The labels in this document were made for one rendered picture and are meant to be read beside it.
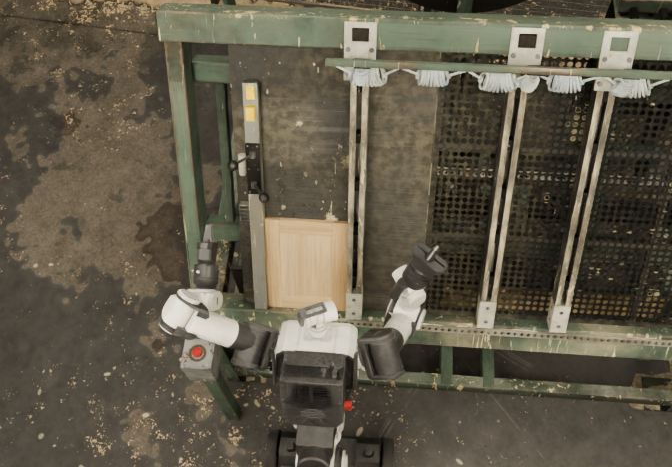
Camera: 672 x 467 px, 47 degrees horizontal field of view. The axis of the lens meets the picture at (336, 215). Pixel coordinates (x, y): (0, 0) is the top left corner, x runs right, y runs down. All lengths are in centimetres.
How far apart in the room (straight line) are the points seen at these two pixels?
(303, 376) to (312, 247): 64
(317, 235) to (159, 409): 150
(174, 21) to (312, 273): 108
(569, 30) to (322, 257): 121
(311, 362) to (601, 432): 190
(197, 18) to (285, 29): 28
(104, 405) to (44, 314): 62
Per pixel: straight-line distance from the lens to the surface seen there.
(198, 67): 271
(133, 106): 488
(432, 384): 372
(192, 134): 275
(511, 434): 389
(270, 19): 246
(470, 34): 244
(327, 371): 245
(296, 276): 299
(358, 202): 276
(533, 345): 314
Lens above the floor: 374
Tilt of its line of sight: 61 degrees down
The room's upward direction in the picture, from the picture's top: 4 degrees counter-clockwise
